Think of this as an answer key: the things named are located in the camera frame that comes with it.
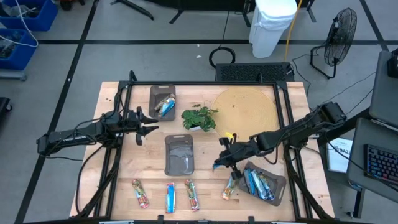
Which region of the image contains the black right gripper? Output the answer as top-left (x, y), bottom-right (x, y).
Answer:
top-left (214, 136), bottom-right (262, 181)

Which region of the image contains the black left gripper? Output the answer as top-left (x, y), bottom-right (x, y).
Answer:
top-left (126, 106), bottom-right (160, 147)

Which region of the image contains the green and white granola bar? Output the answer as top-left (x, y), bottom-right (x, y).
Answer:
top-left (154, 93), bottom-right (175, 111)

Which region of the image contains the green and orange granola bar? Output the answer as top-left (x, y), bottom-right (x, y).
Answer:
top-left (221, 175), bottom-right (240, 201)

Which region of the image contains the red chewy granola bar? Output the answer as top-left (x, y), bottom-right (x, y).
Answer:
top-left (183, 179), bottom-right (200, 213)
top-left (131, 179), bottom-right (150, 210)

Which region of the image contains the blue and white granola bar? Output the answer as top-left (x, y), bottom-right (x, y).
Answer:
top-left (253, 169), bottom-right (277, 202)

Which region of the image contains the blue and red granola bar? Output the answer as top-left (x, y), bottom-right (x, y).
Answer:
top-left (165, 182), bottom-right (177, 215)

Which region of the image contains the translucent grey plastic bin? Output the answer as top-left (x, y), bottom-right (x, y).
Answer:
top-left (238, 161), bottom-right (287, 207)
top-left (164, 134), bottom-right (195, 177)
top-left (148, 83), bottom-right (177, 123)

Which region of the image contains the green plant in white pot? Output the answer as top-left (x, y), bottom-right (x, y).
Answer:
top-left (180, 104), bottom-right (220, 133)

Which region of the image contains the round wooden board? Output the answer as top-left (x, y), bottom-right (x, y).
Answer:
top-left (211, 86), bottom-right (280, 148)

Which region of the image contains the black vented computer case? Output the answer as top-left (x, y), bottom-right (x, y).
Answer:
top-left (215, 62), bottom-right (295, 83)

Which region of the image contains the white paper sign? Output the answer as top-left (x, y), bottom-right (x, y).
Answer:
top-left (325, 136), bottom-right (354, 174)

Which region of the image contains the grey desk with keyboard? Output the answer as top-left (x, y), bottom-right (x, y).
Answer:
top-left (346, 117), bottom-right (398, 203)

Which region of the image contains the black partition screen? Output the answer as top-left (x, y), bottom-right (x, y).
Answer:
top-left (110, 0), bottom-right (317, 28)

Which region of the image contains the black desk leg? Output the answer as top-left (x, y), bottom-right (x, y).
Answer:
top-left (346, 186), bottom-right (366, 219)

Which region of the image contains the white trash bin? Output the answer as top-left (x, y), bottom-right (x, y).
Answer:
top-left (248, 0), bottom-right (299, 60)

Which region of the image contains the grey crate base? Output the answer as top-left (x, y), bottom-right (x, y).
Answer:
top-left (0, 68), bottom-right (28, 82)

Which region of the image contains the blue plastic storage crate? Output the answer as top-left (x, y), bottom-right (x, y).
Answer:
top-left (0, 28), bottom-right (39, 71)
top-left (0, 0), bottom-right (59, 32)

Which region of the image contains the black object at floor edge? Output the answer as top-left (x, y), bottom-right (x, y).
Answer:
top-left (0, 97), bottom-right (13, 123)

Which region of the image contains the black backlit keyboard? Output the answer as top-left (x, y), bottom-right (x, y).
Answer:
top-left (363, 143), bottom-right (398, 188)

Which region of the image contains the black floor fan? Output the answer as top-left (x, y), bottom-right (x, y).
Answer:
top-left (309, 7), bottom-right (358, 80)

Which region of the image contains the grey desk top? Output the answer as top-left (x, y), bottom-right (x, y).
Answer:
top-left (369, 49), bottom-right (398, 129)

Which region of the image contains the black device on desk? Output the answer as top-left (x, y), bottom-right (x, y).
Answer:
top-left (386, 48), bottom-right (398, 80)

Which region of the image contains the black metal table frame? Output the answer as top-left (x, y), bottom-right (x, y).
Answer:
top-left (70, 70), bottom-right (336, 224)

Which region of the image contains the coiled black cable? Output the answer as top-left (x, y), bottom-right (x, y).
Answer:
top-left (208, 11), bottom-right (236, 70)

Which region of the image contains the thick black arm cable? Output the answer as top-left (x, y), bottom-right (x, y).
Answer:
top-left (74, 143), bottom-right (106, 215)

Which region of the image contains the yellow hanging cable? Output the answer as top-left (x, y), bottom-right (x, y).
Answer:
top-left (283, 0), bottom-right (304, 62)

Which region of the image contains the white cable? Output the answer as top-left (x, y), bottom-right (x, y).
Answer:
top-left (0, 0), bottom-right (39, 49)

